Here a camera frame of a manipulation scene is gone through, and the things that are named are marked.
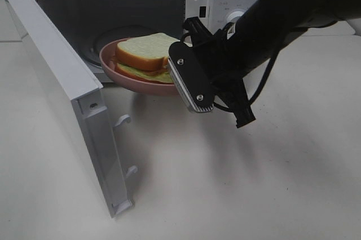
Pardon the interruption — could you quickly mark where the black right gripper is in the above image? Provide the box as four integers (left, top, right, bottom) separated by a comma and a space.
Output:
183, 17, 256, 128

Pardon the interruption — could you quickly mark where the sandwich with lettuce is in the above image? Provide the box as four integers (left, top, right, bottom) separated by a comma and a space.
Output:
112, 33, 178, 85

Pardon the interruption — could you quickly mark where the pink round plate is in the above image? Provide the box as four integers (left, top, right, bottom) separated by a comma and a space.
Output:
99, 38, 178, 96

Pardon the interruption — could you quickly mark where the white microwave door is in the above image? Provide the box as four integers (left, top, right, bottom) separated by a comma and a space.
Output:
4, 0, 137, 217

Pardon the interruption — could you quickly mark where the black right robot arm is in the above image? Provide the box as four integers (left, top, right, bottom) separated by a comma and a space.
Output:
183, 0, 360, 127

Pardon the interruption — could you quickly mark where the upper white power knob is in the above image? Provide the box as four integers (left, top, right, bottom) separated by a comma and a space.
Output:
226, 10, 244, 23

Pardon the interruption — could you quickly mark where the glass microwave turntable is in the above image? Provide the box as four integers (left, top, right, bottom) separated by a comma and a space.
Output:
84, 24, 153, 70

